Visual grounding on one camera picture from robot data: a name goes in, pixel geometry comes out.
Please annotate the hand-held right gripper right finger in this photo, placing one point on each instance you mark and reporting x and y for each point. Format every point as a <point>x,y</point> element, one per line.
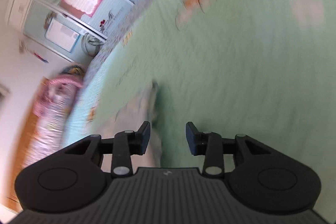
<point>190,138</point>

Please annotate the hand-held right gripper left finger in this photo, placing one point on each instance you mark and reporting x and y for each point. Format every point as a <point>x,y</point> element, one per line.
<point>145,137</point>

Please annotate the white T-shirt with navy trim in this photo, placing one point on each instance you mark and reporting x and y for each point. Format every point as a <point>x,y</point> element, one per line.
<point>139,119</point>

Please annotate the green bee-print quilt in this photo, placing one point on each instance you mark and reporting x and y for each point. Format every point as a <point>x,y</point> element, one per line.
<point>236,56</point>

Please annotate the lilac floral rolled duvet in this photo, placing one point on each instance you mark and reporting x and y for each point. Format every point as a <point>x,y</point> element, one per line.
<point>50,134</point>

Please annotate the colourful patterned cushion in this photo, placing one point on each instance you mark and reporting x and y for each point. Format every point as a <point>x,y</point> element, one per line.
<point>72,70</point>

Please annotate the wooden headboard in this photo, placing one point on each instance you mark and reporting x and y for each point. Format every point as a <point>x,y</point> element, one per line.
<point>23,148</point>

